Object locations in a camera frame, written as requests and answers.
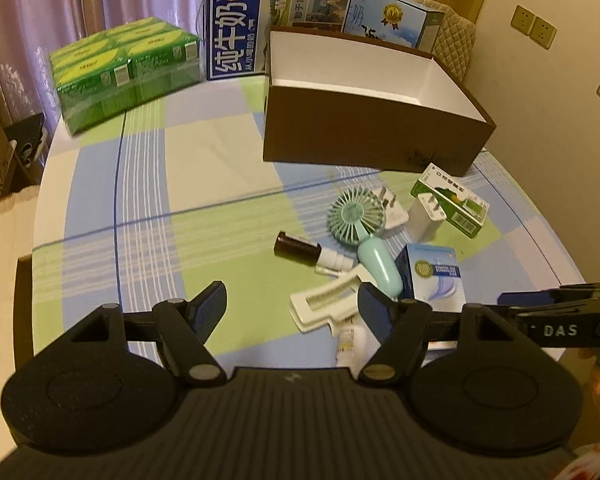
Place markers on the white tall phone charger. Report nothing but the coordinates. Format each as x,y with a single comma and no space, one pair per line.
422,221

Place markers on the brown cardboard box white inside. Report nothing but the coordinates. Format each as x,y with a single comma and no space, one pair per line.
355,125

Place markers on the white plastic clip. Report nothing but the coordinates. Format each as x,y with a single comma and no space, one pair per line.
305,310

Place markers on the green shrink-wrapped tissue pack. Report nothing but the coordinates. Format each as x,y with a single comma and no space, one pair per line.
125,60

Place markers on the mint handheld fan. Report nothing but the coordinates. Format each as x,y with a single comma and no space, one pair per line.
375,260

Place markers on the dark spray bottle white nozzle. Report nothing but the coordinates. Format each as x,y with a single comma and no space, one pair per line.
295,246

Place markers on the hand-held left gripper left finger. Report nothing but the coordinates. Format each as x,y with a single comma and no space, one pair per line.
207,312

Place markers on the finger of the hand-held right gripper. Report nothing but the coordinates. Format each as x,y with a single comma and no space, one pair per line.
580,297

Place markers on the beige quilted chair cover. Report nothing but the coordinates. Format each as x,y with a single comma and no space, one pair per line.
455,35

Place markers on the light blue milk carton case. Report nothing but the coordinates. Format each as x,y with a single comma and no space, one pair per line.
395,15

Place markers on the pale purple curtain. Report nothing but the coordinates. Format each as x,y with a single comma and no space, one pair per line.
55,0

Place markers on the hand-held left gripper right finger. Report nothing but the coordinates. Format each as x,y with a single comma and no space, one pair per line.
375,307

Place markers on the white square plug adapter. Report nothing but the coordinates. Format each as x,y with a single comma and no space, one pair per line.
396,216

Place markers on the checked blue green tablecloth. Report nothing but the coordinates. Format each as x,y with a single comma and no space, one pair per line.
180,185

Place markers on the green white medicine box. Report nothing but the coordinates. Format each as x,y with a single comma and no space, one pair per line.
460,205

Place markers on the blue white small box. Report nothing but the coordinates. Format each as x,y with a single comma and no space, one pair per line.
435,272

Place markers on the dark box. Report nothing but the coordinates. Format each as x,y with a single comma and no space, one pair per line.
25,150

